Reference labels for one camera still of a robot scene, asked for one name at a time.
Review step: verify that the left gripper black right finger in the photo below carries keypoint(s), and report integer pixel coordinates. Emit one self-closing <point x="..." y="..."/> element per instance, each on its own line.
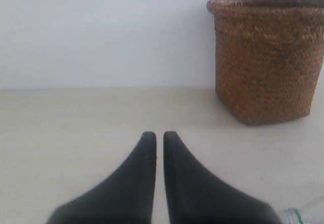
<point x="196" y="195"/>

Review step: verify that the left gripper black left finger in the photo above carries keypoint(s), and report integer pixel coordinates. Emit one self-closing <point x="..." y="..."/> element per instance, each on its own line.
<point x="126" y="196"/>

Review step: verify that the clear plastic bottle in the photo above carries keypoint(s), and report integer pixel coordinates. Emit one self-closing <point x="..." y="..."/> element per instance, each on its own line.
<point x="291" y="216"/>

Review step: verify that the brown woven wicker basket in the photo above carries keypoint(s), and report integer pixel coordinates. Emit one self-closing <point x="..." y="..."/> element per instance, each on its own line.
<point x="269" y="55"/>

